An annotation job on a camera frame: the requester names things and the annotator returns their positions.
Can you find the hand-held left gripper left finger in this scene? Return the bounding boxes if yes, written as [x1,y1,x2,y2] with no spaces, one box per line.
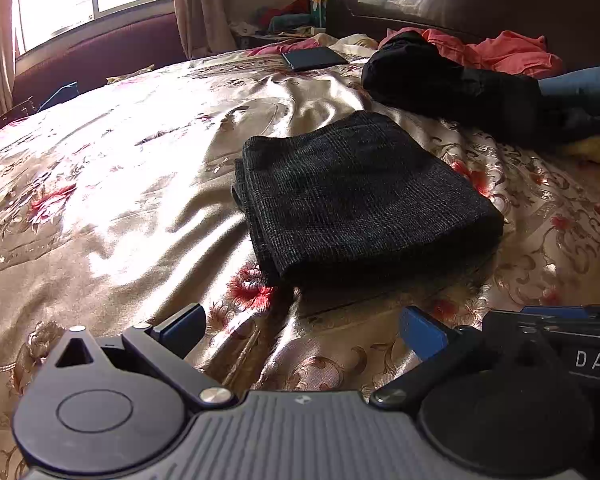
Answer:
[27,302,238,411]

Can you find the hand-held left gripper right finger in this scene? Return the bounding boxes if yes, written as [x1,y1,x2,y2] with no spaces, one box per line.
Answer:
[370,305,561,408]

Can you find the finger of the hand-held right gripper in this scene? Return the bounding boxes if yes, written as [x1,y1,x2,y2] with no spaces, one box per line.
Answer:
[482,304,600,341]

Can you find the dark grey checked pants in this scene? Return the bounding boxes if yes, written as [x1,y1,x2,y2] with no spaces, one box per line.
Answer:
[231,110,505,288]

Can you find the gold floral satin bedspread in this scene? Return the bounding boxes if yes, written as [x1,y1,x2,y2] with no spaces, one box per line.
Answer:
[0,35,600,480]

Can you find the yellow cloth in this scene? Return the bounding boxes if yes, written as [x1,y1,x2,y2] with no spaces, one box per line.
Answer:
[560,135,600,166]

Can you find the blue jeans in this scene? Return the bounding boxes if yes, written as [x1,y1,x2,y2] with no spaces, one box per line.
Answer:
[537,65,600,111]

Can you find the black garment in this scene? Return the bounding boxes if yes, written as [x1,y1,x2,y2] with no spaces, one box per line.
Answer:
[361,30,600,148]

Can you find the blue plastic object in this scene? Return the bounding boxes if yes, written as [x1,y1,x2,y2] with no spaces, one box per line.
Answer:
[39,81,79,112]

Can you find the coral pink cloth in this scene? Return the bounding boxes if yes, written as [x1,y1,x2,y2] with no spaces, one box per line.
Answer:
[382,27,565,78]

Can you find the dark furniture piece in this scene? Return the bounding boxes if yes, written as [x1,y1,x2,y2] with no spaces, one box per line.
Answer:
[0,96,36,123]

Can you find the white crumpled cloth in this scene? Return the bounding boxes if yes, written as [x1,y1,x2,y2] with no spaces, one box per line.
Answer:
[230,20,271,38]

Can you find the dark wooden headboard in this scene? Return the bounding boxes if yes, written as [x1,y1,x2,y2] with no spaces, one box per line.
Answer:
[325,0,600,73]

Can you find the teal cloth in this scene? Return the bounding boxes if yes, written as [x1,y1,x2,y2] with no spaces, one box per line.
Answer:
[267,12,313,33]

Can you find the cluttered nightstand clothes pile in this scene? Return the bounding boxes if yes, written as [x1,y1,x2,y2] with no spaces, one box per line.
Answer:
[270,0,311,26]

